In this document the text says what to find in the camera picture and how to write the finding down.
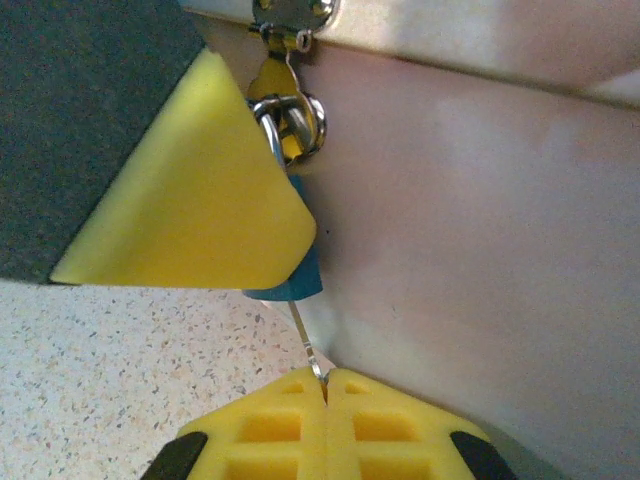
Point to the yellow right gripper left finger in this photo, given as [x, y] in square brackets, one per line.
[260, 440]

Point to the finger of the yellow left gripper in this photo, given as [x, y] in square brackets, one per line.
[190, 200]

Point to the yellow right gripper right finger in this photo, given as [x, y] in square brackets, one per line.
[400, 440]

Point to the small blue padlock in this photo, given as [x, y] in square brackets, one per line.
[305, 280]

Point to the silver box hasp latch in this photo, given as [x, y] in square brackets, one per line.
[280, 75]

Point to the pink fairy tale tin box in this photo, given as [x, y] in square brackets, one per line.
[475, 225]

